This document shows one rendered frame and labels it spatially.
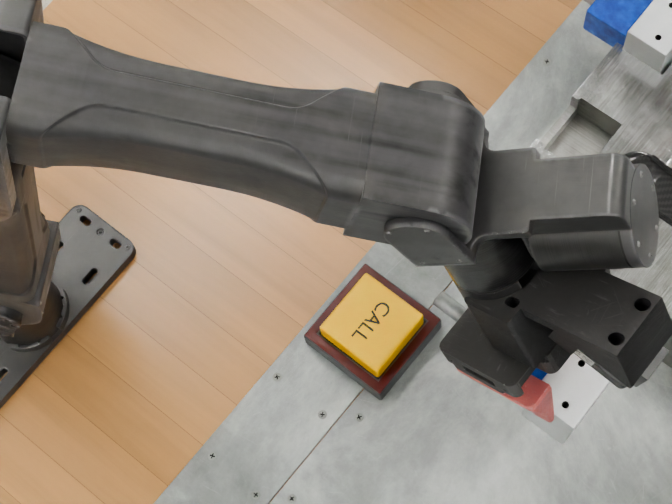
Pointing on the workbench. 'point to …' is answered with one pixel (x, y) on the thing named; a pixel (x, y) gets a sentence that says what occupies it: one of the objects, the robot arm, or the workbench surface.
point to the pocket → (580, 130)
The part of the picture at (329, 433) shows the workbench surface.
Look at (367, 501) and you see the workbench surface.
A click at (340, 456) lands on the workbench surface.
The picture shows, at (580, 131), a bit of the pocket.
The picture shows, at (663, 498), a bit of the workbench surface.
